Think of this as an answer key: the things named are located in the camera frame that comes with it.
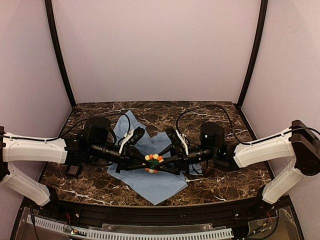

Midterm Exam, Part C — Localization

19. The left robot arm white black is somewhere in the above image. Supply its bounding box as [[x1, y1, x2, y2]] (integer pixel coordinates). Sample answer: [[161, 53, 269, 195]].
[[0, 116, 151, 207]]

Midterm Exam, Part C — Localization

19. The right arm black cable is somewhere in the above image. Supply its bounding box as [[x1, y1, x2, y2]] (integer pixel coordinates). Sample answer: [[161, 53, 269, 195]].
[[176, 104, 320, 176]]

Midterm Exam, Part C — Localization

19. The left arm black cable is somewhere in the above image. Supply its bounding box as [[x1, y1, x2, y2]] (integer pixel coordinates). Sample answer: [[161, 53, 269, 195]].
[[0, 114, 132, 166]]

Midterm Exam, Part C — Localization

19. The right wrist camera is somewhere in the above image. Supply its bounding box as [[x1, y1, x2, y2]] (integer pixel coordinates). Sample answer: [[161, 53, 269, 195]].
[[165, 127, 189, 156]]

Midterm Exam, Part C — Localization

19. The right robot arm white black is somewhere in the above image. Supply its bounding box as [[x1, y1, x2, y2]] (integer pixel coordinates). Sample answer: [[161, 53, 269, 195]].
[[155, 120, 320, 205]]

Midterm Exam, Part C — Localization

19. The left black frame post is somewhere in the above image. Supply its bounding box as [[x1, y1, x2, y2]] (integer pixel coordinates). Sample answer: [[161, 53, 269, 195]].
[[44, 0, 76, 108]]

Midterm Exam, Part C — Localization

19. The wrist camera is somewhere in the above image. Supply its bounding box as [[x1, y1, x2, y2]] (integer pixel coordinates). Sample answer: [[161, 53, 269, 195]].
[[165, 127, 189, 156], [118, 127, 145, 154]]

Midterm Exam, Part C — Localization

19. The black front table rail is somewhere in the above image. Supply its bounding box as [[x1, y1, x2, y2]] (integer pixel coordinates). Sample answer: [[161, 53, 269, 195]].
[[58, 198, 275, 226]]

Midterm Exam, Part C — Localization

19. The white slotted cable duct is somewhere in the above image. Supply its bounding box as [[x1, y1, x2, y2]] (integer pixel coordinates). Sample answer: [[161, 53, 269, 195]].
[[35, 216, 234, 240]]

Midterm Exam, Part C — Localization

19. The plush sunflower brooch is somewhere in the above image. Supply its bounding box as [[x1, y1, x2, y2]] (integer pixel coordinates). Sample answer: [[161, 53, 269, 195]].
[[144, 154, 164, 174]]

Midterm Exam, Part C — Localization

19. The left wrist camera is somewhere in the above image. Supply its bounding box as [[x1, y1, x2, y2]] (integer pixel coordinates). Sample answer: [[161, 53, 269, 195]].
[[118, 127, 145, 154]]

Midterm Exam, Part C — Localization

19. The near black square tray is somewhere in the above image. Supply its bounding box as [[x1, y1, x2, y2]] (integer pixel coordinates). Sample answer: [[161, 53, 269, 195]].
[[64, 164, 82, 178]]

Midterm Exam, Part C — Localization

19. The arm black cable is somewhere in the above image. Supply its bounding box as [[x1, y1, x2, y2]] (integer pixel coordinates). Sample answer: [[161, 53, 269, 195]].
[[0, 114, 132, 166], [176, 104, 320, 176]]

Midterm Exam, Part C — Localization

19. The right black frame post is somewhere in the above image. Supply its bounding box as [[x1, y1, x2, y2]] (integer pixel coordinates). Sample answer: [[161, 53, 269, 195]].
[[236, 0, 269, 109]]

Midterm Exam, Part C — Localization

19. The light blue shirt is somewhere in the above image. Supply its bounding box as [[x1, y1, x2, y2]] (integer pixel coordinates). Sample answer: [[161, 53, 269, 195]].
[[107, 110, 188, 205]]

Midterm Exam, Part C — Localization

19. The black frame post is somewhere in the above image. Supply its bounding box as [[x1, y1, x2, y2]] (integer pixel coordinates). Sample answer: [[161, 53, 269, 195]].
[[44, 0, 76, 108], [236, 0, 269, 109]]

